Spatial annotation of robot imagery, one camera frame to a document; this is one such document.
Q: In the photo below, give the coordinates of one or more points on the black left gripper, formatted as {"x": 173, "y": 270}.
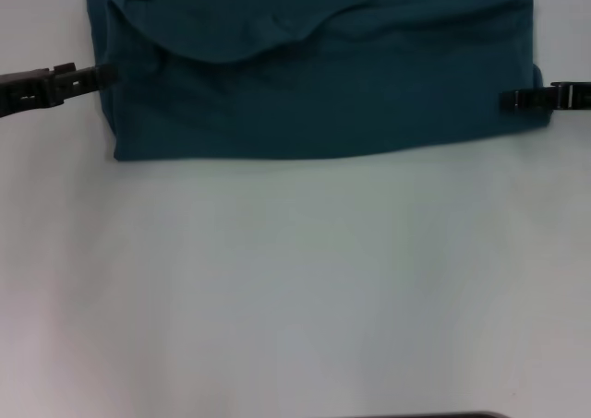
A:
{"x": 27, "y": 90}

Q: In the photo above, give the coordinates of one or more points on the dark device edge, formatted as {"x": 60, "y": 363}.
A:
{"x": 461, "y": 415}

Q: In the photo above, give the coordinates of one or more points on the teal T-shirt with FREE print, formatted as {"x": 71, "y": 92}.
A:
{"x": 323, "y": 90}

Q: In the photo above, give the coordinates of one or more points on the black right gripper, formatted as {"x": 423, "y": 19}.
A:
{"x": 577, "y": 96}

